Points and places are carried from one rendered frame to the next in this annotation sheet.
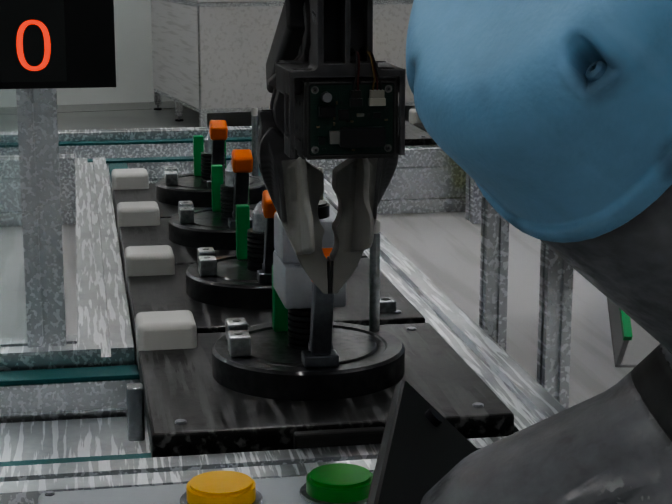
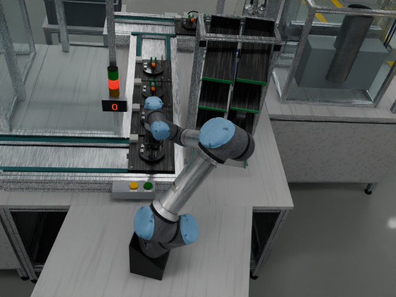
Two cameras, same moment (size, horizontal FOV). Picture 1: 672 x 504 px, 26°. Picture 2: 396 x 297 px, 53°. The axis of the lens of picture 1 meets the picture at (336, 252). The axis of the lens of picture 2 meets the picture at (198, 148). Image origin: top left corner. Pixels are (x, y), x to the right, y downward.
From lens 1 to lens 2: 1.32 m
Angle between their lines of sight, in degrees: 34
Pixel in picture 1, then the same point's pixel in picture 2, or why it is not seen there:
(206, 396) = (136, 159)
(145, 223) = (138, 85)
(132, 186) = (138, 62)
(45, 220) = (116, 121)
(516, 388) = (180, 159)
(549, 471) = not seen: hidden behind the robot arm
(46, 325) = (116, 132)
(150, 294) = (134, 119)
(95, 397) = (123, 145)
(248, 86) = not seen: outside the picture
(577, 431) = not seen: hidden behind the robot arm
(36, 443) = (114, 154)
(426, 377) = (167, 157)
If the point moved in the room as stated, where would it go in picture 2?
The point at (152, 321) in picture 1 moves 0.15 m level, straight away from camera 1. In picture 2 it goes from (131, 138) to (134, 119)
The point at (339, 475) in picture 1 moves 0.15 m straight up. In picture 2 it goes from (148, 185) to (148, 165)
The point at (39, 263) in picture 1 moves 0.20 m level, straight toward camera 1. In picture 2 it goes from (115, 126) to (114, 154)
